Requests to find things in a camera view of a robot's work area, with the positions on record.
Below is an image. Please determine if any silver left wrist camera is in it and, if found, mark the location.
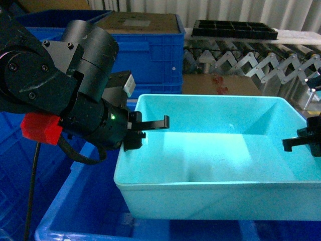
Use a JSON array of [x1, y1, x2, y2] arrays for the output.
[[102, 70, 136, 107]]

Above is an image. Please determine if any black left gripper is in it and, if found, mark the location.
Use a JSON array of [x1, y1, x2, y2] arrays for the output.
[[99, 101, 170, 151]]

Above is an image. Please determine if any dark blue crate rear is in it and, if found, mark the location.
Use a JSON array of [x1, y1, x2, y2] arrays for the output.
[[16, 10, 112, 39]]

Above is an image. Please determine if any silver expandable roller conveyor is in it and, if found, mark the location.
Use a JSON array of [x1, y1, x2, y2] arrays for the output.
[[183, 39, 320, 115]]

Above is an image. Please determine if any blue crate stack left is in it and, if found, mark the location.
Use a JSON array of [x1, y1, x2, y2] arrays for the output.
[[1, 112, 73, 240]]

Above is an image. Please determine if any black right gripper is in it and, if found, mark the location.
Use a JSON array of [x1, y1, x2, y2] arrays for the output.
[[282, 116, 320, 157]]

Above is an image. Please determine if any black compartment tray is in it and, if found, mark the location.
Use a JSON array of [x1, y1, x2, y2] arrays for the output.
[[192, 20, 278, 40]]

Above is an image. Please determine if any turquoise plastic tray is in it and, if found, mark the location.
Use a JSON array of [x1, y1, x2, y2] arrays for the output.
[[114, 94, 320, 221]]

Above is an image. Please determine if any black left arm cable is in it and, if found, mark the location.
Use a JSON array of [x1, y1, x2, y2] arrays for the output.
[[24, 137, 107, 241]]

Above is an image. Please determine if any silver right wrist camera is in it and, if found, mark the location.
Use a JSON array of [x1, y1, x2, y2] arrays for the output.
[[303, 67, 320, 110]]

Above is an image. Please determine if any large blue plastic bin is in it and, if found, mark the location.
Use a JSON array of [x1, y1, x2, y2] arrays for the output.
[[35, 150, 320, 240]]

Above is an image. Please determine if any brown cardboard sheet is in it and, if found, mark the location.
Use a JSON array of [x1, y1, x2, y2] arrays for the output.
[[97, 12, 180, 34]]

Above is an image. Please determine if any brown cardboard box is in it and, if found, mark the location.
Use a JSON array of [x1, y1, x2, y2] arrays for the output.
[[182, 74, 262, 96]]

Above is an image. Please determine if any blue crate upper stacked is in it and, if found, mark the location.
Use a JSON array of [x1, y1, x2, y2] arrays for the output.
[[111, 14, 186, 99]]

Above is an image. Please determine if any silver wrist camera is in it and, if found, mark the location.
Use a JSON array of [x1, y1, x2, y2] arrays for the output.
[[102, 70, 136, 107], [303, 67, 320, 110]]

